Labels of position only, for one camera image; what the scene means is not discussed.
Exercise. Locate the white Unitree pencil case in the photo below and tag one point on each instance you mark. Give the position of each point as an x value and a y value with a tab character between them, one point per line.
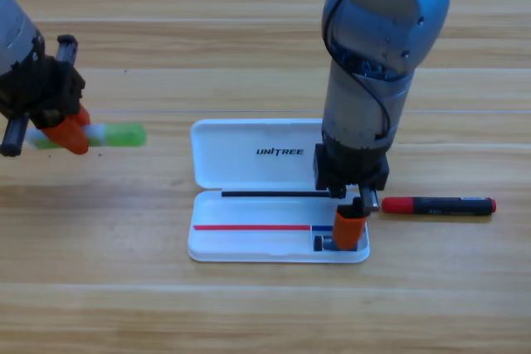
257	213

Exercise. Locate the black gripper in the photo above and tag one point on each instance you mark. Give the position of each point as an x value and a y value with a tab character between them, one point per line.
45	84
352	167

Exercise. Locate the green highlighter pen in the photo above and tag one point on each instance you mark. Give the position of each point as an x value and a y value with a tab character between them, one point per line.
122	134

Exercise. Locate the red and black marker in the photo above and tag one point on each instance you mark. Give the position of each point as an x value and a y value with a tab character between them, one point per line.
435	206

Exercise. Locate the black eraser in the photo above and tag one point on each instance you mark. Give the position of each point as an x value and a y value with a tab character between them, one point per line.
323	243

